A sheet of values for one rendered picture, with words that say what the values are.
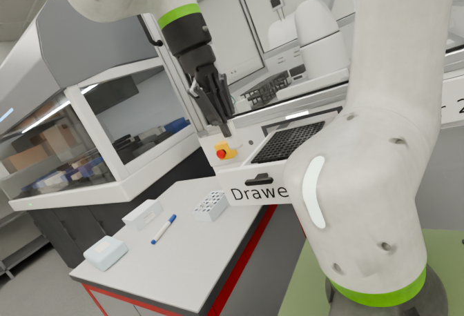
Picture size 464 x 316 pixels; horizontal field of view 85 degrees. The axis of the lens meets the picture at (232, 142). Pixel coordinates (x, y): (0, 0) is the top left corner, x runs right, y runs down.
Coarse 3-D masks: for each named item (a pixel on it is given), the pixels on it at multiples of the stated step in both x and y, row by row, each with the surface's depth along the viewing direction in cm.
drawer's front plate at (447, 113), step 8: (448, 80) 62; (456, 80) 61; (448, 88) 62; (456, 88) 62; (448, 96) 63; (456, 96) 62; (448, 104) 64; (456, 104) 63; (448, 112) 65; (456, 112) 64; (448, 120) 65; (456, 120) 64
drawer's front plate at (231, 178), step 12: (228, 168) 68; (240, 168) 64; (252, 168) 62; (264, 168) 60; (276, 168) 58; (228, 180) 67; (240, 180) 65; (276, 180) 60; (228, 192) 70; (252, 192) 65; (276, 192) 61; (240, 204) 69; (252, 204) 67; (264, 204) 65
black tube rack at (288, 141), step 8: (296, 128) 85; (304, 128) 81; (312, 128) 78; (320, 128) 76; (272, 136) 88; (280, 136) 84; (288, 136) 81; (296, 136) 78; (304, 136) 75; (312, 136) 73; (272, 144) 80; (280, 144) 77; (288, 144) 75; (296, 144) 72; (264, 152) 76; (272, 152) 73; (280, 152) 71; (288, 152) 69; (272, 160) 76; (280, 160) 70
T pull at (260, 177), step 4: (256, 176) 60; (260, 176) 59; (264, 176) 59; (268, 176) 60; (248, 180) 60; (252, 180) 59; (256, 180) 58; (260, 180) 57; (264, 180) 57; (268, 180) 56; (272, 180) 56; (248, 184) 60; (252, 184) 59; (256, 184) 58; (260, 184) 58
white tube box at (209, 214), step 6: (210, 192) 91; (216, 192) 90; (222, 192) 87; (204, 198) 89; (216, 198) 85; (222, 198) 84; (198, 204) 86; (204, 204) 85; (216, 204) 81; (222, 204) 83; (228, 204) 85; (192, 210) 84; (204, 210) 82; (210, 210) 79; (216, 210) 81; (222, 210) 83; (198, 216) 82; (204, 216) 80; (210, 216) 78; (216, 216) 80
